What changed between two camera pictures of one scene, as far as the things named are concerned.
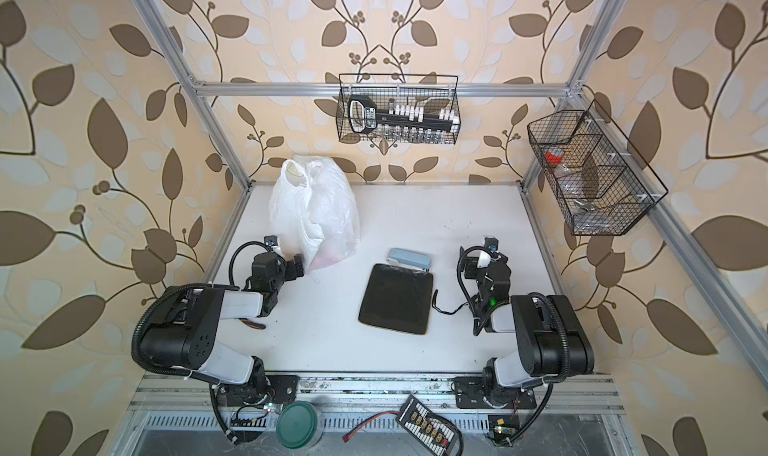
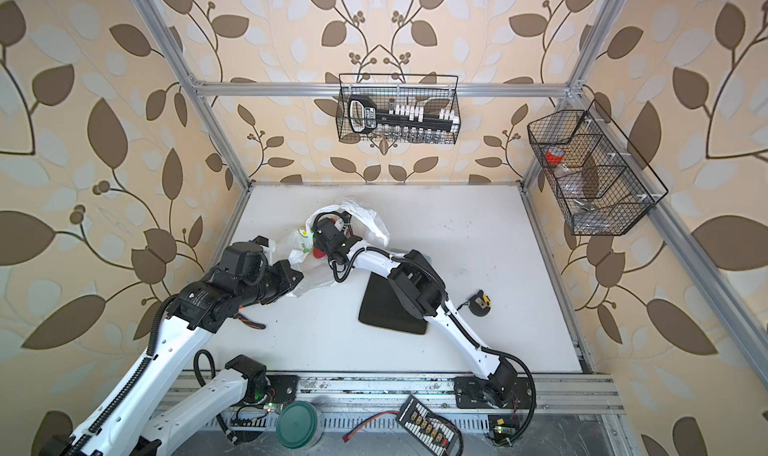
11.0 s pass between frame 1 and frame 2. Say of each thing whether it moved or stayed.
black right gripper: moved
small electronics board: stayed
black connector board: stayed
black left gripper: stayed
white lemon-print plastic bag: moved
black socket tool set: stayed
